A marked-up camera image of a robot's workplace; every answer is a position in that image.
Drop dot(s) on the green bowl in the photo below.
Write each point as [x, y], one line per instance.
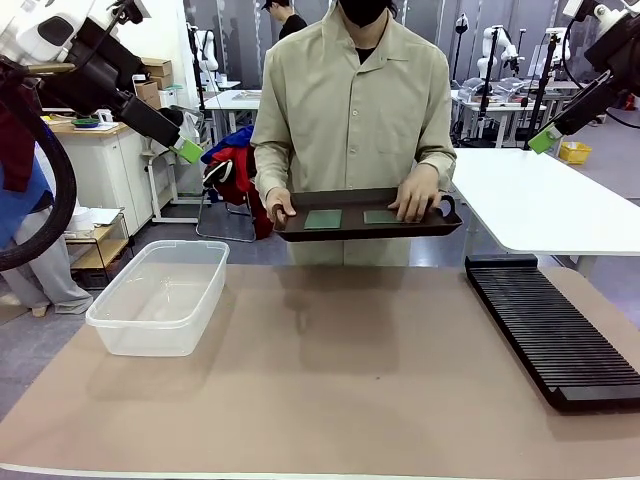
[86, 122]

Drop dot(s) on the red and blue clothes pile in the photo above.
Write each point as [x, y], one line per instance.
[235, 165]

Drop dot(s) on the black cap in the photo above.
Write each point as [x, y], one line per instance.
[172, 116]

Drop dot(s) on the green PCB board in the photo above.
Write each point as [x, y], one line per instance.
[377, 216]
[323, 219]

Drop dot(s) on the black face mask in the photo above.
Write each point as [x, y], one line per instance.
[362, 12]

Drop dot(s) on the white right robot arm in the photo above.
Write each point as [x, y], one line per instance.
[607, 12]

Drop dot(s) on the person's right hand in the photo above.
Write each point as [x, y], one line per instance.
[280, 200]

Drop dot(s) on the person's beige shirt torso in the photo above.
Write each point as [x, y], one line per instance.
[350, 125]

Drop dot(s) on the person's right forearm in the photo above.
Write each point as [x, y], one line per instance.
[267, 170]

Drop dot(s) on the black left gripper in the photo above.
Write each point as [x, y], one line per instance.
[100, 80]

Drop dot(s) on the black undershirt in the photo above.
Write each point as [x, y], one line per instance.
[365, 54]

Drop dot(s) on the small wooden shelf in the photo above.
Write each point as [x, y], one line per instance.
[100, 252]

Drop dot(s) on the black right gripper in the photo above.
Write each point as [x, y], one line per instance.
[620, 55]

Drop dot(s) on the black pole stand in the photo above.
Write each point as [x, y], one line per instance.
[536, 110]

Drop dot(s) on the yellow plastic crate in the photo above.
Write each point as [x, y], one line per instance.
[575, 154]

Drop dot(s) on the black tripod lamp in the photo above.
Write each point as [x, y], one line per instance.
[461, 24]

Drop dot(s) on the white background table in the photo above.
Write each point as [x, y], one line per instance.
[235, 100]
[500, 107]

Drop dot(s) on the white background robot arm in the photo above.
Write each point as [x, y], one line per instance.
[212, 62]
[554, 34]
[509, 49]

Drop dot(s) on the clear plastic storage box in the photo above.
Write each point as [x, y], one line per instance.
[150, 330]

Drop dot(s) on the cardboard box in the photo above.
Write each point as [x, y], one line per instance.
[162, 82]
[159, 67]
[147, 92]

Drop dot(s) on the background person in black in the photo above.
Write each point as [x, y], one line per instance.
[292, 25]

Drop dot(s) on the black slotted PCB rack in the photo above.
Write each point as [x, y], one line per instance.
[560, 330]

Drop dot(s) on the white hanging garment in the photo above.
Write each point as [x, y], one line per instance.
[192, 125]

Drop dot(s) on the person's left forearm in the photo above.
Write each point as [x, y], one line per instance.
[440, 167]

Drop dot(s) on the person's left hand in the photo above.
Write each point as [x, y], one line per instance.
[420, 197]

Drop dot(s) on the dark brown serving tray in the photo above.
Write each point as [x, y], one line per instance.
[350, 232]

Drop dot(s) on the large white table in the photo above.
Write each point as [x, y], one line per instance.
[550, 210]

